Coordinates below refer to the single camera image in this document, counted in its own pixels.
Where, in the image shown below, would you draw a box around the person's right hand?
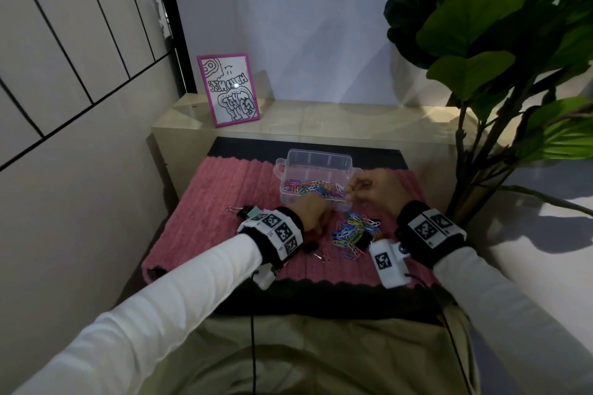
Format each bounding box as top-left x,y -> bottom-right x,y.
345,167 -> 413,220

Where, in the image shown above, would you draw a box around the person's left hand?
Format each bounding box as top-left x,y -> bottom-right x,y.
285,193 -> 332,236

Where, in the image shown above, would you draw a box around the transparent storage box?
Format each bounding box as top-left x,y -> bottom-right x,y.
273,148 -> 363,213

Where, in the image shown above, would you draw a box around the person's left forearm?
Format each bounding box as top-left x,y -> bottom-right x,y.
14,235 -> 263,395

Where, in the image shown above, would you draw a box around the person's right forearm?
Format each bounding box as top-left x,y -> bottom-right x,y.
433,246 -> 593,395

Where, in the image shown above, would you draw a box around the person's olive trousers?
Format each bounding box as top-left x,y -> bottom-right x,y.
138,311 -> 481,395

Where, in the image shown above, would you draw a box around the black left wristband with markers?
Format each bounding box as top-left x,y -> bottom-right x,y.
237,206 -> 305,270

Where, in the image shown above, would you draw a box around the black wristband with markers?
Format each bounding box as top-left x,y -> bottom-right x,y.
237,206 -> 305,270
395,200 -> 468,270

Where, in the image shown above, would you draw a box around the black right wristband with markers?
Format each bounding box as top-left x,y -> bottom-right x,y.
395,200 -> 468,270

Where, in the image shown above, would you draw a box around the beige wooden shelf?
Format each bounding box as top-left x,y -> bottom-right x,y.
151,93 -> 478,210

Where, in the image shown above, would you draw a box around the pink ribbed mat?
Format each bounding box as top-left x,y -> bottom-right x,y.
141,156 -> 439,289

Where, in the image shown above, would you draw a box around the pink framed drawing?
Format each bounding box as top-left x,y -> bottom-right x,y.
196,53 -> 262,128

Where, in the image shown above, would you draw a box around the green leafy plant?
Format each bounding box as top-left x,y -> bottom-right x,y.
382,0 -> 593,224

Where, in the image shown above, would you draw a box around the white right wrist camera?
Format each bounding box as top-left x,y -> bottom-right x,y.
368,239 -> 412,290

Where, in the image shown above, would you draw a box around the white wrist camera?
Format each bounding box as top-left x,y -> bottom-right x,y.
252,265 -> 279,291
368,239 -> 412,290

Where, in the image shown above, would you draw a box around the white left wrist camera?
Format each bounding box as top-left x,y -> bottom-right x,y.
252,265 -> 279,291

